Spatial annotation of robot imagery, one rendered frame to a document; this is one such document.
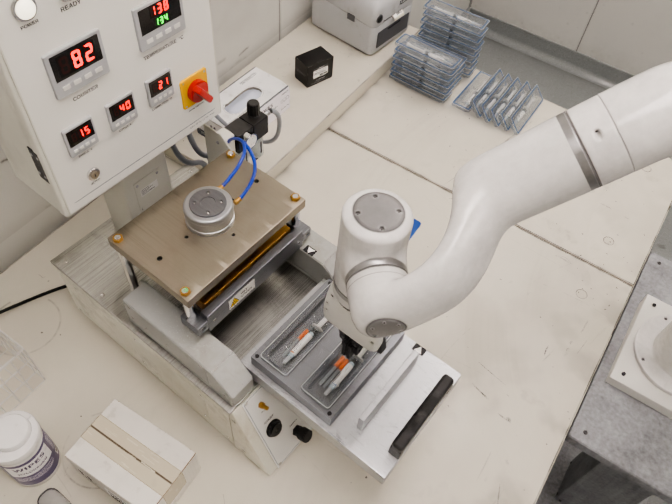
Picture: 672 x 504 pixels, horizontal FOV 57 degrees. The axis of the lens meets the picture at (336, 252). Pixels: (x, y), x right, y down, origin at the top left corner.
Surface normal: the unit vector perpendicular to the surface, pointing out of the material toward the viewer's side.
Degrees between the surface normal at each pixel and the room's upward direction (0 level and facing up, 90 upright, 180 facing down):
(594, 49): 90
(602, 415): 0
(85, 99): 90
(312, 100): 0
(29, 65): 90
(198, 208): 0
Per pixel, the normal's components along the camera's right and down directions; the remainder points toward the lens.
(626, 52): -0.56, 0.64
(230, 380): 0.56, -0.11
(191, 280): 0.07, -0.59
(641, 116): -0.40, 0.02
